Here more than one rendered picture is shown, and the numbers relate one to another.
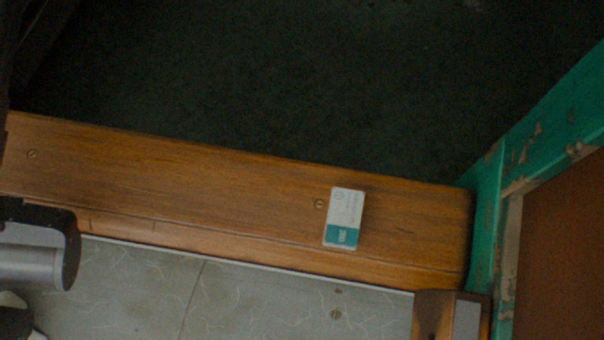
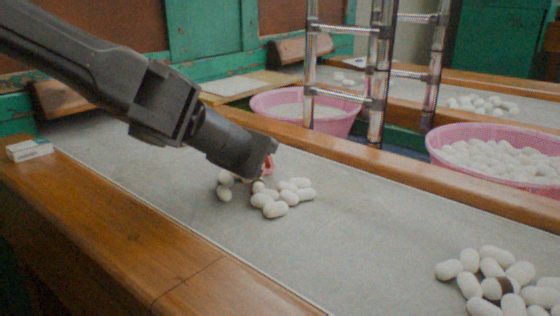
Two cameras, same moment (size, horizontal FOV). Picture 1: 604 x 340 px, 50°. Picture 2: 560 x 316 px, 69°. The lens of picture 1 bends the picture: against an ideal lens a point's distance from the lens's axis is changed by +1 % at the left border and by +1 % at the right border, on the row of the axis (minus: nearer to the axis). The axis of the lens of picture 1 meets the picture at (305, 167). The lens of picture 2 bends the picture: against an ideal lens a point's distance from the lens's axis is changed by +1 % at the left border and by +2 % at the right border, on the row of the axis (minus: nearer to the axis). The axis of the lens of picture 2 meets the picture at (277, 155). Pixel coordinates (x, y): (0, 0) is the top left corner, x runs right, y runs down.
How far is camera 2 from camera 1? 0.86 m
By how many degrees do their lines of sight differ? 78
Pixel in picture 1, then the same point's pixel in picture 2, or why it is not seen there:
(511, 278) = (12, 73)
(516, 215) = not seen: outside the picture
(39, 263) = not seen: hidden behind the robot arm
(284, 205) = (44, 166)
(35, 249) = not seen: hidden behind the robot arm
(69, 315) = (200, 186)
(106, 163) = (97, 213)
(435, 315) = (51, 93)
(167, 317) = (156, 170)
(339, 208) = (24, 146)
